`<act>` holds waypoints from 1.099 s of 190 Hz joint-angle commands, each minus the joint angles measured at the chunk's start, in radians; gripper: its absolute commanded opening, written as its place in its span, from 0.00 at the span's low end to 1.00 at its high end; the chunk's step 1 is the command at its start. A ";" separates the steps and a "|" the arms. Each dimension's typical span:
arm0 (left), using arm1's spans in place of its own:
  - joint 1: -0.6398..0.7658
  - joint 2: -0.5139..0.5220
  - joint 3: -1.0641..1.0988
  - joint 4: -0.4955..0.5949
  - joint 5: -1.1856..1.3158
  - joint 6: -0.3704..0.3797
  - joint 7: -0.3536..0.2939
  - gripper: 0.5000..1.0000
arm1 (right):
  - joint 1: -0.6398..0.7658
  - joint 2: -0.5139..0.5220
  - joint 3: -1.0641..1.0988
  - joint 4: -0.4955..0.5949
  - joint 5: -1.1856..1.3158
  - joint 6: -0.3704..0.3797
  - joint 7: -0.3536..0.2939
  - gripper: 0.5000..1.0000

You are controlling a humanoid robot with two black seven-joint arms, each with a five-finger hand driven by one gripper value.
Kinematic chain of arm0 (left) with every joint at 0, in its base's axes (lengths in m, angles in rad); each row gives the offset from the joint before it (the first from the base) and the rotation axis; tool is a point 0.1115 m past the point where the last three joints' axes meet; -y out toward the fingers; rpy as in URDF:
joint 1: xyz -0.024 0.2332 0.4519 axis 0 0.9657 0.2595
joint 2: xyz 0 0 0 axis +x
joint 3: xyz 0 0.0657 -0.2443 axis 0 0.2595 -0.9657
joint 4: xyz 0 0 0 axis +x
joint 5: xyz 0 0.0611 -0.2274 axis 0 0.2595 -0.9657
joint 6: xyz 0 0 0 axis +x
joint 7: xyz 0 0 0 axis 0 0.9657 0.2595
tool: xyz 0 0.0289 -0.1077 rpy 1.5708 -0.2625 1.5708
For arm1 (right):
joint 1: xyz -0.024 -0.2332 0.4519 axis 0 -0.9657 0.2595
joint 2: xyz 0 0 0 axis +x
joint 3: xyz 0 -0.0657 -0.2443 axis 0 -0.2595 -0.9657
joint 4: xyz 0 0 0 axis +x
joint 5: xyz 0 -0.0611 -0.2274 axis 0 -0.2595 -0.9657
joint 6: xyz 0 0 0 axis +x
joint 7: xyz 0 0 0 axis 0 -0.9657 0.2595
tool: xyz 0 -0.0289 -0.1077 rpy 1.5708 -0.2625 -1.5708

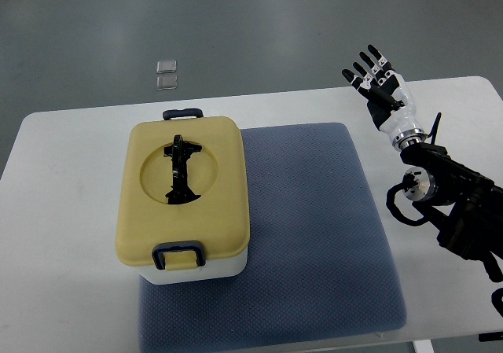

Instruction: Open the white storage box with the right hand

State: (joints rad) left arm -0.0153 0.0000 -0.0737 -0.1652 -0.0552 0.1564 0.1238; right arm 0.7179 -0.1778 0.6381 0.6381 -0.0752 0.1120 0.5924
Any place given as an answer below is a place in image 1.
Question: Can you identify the upper floor socket plate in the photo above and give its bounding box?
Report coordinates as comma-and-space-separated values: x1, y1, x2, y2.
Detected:
156, 59, 177, 74

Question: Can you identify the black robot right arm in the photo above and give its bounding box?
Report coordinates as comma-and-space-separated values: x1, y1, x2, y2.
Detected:
386, 142, 502, 283

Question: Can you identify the black lid handle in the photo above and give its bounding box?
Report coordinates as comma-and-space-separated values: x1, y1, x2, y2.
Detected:
163, 134, 202, 204

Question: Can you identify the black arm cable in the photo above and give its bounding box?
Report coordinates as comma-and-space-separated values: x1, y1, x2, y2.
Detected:
385, 112, 443, 227

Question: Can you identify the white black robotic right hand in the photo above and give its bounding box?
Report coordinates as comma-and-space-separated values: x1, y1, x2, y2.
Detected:
342, 45, 427, 152

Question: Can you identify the yellow storage box lid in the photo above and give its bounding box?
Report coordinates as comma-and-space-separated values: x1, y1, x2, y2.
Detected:
116, 116, 250, 271

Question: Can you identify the blue grey fabric mat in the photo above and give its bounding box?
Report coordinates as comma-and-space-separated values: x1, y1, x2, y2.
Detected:
139, 123, 406, 352

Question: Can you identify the dark rear latch clip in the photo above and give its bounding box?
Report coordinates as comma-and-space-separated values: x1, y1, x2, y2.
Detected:
162, 108, 204, 120

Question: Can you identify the dark front latch clip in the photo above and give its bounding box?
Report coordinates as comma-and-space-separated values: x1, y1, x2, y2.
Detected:
152, 241, 206, 270

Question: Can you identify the white storage box base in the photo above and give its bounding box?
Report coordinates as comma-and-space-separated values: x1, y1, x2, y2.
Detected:
133, 248, 248, 285

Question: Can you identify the dark latch clip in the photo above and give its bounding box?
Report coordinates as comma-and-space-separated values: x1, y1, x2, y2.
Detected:
162, 108, 204, 120
152, 241, 206, 270

